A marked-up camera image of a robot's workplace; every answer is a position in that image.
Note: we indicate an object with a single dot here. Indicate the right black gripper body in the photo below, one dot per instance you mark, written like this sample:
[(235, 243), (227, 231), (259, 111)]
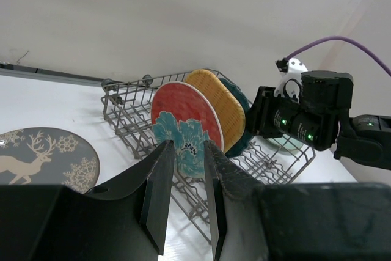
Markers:
[(273, 117)]

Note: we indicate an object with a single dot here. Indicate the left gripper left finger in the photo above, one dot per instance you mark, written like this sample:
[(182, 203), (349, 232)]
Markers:
[(130, 211)]

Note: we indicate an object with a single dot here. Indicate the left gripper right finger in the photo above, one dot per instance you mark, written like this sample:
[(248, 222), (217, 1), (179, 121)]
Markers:
[(240, 209)]

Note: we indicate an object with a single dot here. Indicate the teal scalloped plate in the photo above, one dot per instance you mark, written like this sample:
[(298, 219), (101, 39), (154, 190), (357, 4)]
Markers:
[(237, 149)]

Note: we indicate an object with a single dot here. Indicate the mint green floral plate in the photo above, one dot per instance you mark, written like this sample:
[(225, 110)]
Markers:
[(286, 144)]

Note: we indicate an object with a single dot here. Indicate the square woven bamboo plate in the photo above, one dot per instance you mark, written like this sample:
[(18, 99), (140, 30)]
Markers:
[(229, 111)]

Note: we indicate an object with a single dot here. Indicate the red plate with teal flower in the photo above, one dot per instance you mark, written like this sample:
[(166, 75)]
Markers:
[(182, 114)]

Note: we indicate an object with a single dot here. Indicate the grey plate with deer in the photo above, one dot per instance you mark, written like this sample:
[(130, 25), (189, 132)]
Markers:
[(48, 156)]

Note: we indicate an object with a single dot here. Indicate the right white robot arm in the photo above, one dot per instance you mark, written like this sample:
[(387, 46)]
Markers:
[(365, 139)]

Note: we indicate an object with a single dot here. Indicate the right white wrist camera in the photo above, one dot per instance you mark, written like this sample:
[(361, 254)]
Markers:
[(290, 84)]

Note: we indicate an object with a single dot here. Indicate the grey wire dish rack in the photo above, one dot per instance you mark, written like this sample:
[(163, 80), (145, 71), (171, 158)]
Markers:
[(127, 108)]

